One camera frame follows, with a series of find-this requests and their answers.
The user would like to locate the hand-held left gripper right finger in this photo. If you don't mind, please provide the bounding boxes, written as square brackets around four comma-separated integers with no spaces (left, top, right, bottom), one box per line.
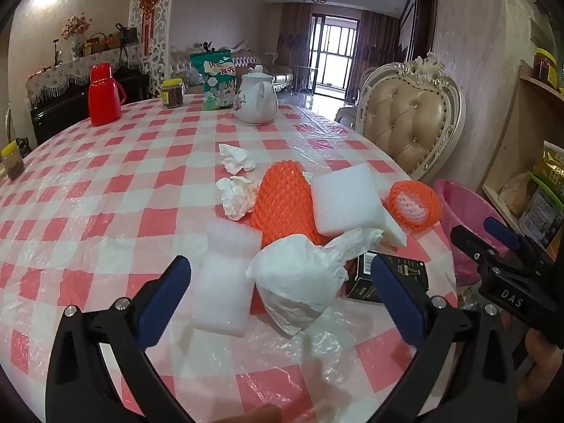
[370,253,521,423]

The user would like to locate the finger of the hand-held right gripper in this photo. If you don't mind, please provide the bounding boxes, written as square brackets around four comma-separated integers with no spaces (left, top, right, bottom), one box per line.
[484,217,529,253]
[450,225,501,270]

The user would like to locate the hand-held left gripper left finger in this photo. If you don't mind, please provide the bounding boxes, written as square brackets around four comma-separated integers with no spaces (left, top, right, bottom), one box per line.
[45,255,195,423]

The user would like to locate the pink trash bin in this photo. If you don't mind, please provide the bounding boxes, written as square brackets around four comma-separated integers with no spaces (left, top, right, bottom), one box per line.
[432,179,507,287]

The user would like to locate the black cardboard box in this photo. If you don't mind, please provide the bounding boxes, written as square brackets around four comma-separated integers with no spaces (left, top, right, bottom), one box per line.
[345,251,430,304]

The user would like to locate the small orange foam net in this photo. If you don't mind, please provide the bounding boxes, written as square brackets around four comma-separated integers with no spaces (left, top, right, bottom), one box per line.
[383,180,442,234]

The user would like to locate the white foam sheet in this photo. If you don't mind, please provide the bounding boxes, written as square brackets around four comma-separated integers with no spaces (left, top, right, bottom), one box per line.
[192,218,264,338]

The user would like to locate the white plastic bag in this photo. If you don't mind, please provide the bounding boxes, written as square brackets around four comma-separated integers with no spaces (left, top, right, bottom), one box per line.
[246,228,384,338]

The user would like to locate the white foam block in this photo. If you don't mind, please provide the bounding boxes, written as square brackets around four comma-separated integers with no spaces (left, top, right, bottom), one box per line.
[311,163,408,247]

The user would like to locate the white tissue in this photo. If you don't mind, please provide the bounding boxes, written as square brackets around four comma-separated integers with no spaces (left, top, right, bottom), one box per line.
[219,143,256,174]
[216,176,260,220]

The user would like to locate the large orange foam net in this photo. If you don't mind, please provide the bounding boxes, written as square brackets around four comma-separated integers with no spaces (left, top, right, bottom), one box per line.
[251,161,329,250]

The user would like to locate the person's right hand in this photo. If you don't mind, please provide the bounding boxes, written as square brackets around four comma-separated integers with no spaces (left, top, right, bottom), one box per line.
[524,330,564,406]

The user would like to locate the beige food bag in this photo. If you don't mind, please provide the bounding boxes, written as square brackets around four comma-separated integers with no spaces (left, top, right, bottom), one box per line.
[500,172,532,216]

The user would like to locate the dark food packet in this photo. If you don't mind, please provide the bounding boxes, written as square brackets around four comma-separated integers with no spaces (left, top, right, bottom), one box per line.
[517,176,564,247]

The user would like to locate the gold food packet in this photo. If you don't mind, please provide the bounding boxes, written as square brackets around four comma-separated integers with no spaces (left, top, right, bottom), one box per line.
[535,145,564,186]

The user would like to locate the wooden shelf unit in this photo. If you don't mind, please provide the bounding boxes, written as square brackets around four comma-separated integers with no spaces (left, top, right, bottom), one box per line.
[482,59,564,265]

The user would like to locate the pink checked tablecloth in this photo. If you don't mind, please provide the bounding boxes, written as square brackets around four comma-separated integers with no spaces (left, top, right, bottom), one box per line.
[0,92,459,423]

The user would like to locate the beige tufted ornate chair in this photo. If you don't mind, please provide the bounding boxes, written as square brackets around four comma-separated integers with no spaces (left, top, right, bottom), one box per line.
[355,53,467,183]

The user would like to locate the jar on shelf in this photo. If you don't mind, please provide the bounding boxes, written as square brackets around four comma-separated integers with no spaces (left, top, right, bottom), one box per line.
[531,48,558,84]

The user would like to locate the yellow-lidded glass jar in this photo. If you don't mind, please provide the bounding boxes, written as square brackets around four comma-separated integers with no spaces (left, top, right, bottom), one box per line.
[0,143,26,181]
[160,78,186,109]

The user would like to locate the brown curtain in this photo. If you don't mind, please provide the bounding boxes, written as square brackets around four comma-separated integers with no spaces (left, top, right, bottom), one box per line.
[277,2,315,69]
[352,9,401,102]

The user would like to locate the red thermos jug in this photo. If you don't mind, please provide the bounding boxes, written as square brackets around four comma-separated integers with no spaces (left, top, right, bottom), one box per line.
[88,63,128,127]

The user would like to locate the black piano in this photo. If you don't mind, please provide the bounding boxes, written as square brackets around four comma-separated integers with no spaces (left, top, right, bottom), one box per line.
[26,68,153,146]

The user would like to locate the white ceramic teapot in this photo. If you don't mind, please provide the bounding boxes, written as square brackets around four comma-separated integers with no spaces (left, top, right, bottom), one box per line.
[233,65,279,125]

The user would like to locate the green snack bag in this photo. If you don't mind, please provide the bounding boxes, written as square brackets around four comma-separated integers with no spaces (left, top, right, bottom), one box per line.
[189,50,237,112]

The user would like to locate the balcony glass door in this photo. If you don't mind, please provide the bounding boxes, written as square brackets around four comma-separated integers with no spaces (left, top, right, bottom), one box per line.
[308,13,360,93]

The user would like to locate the floral lace piano cover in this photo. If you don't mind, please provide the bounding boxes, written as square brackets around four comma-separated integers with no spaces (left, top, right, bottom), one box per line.
[25,44,146,100]

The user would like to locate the ornate sofa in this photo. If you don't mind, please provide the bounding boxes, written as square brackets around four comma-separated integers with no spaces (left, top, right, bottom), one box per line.
[170,39,296,93]

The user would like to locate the wicker basket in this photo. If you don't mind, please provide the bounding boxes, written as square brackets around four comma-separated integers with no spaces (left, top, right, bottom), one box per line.
[84,33,109,56]

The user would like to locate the white lattice screen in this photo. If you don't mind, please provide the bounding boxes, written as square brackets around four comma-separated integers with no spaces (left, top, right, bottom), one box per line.
[128,0,177,93]

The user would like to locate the dark handbag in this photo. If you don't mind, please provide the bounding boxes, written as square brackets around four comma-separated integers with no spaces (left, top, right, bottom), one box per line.
[115,22,139,45]

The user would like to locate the vase of pink flowers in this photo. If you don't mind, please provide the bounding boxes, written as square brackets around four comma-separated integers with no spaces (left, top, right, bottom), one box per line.
[61,15,92,59]

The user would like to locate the red knot wall ornament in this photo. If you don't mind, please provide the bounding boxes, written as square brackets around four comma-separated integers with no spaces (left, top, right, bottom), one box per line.
[139,0,160,49]

